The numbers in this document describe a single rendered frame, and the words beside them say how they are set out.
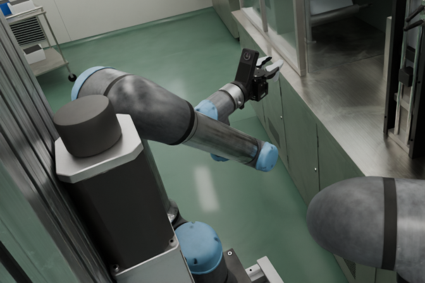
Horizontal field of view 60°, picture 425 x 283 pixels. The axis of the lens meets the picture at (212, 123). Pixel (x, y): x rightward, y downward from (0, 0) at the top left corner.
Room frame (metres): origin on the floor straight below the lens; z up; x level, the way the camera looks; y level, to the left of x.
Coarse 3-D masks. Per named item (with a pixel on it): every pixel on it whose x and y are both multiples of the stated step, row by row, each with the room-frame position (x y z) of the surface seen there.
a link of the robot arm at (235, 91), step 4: (228, 84) 0.93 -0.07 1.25; (232, 84) 0.92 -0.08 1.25; (220, 88) 0.92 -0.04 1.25; (224, 88) 0.91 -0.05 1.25; (228, 88) 0.90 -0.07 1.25; (232, 88) 0.90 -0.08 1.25; (236, 88) 0.90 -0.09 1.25; (228, 92) 0.89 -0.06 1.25; (232, 92) 0.89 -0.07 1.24; (236, 92) 0.89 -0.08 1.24; (240, 92) 0.90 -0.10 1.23; (232, 96) 0.88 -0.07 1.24; (236, 96) 0.88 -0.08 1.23; (240, 96) 0.89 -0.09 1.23; (236, 100) 0.88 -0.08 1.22; (240, 100) 0.89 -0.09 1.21; (236, 104) 0.87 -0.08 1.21; (240, 104) 0.88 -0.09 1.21; (236, 108) 0.88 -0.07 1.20
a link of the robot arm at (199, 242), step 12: (180, 228) 0.63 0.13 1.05; (192, 228) 0.63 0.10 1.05; (204, 228) 0.62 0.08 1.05; (180, 240) 0.60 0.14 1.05; (192, 240) 0.59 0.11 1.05; (204, 240) 0.59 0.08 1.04; (216, 240) 0.59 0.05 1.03; (192, 252) 0.56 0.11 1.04; (204, 252) 0.56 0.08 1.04; (216, 252) 0.56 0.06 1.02; (192, 264) 0.54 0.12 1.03; (204, 264) 0.54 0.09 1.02; (216, 264) 0.55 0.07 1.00; (192, 276) 0.54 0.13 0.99; (204, 276) 0.53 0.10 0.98; (216, 276) 0.54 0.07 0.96
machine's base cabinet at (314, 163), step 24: (288, 96) 1.60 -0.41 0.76; (264, 120) 2.22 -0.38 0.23; (288, 120) 1.64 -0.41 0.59; (312, 120) 1.29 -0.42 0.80; (288, 144) 1.69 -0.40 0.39; (312, 144) 1.31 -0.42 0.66; (288, 168) 1.75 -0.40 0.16; (312, 168) 1.33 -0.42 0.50; (336, 168) 1.07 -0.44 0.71; (312, 192) 1.35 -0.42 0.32; (360, 264) 0.86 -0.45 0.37
